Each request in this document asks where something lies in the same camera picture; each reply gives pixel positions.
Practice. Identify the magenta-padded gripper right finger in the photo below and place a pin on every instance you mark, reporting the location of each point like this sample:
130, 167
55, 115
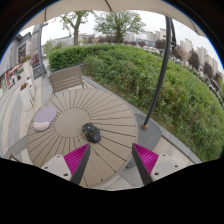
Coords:
146, 158

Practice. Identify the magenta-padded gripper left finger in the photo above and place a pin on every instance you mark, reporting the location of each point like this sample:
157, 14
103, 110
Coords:
76, 158

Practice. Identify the black computer mouse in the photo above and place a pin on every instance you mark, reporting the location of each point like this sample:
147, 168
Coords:
92, 132

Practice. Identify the lilac mouse pad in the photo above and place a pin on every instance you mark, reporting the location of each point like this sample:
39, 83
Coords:
44, 117

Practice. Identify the grey umbrella base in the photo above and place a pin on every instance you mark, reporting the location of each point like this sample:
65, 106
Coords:
150, 135

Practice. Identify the green hedge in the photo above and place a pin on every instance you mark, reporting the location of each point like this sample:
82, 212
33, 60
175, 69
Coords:
180, 100

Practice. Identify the white planter box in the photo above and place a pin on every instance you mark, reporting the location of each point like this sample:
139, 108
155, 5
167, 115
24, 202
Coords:
26, 96

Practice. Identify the dark umbrella pole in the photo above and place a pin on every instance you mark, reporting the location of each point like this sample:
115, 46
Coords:
160, 80

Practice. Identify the brown slatted patio chair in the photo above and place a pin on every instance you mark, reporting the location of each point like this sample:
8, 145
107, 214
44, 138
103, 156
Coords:
66, 79

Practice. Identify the distant apartment buildings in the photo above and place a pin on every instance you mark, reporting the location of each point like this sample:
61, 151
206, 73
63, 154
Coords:
185, 45

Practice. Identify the bare-trunked leafy tree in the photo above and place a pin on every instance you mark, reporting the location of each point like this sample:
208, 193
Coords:
76, 30

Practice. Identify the round-crowned green tree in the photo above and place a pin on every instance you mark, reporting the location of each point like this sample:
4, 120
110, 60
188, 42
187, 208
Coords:
119, 23

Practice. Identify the beige umbrella canopy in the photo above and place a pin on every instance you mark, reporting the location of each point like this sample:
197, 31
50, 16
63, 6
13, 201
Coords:
133, 5

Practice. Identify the grey banner post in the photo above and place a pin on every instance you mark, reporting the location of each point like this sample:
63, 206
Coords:
40, 53

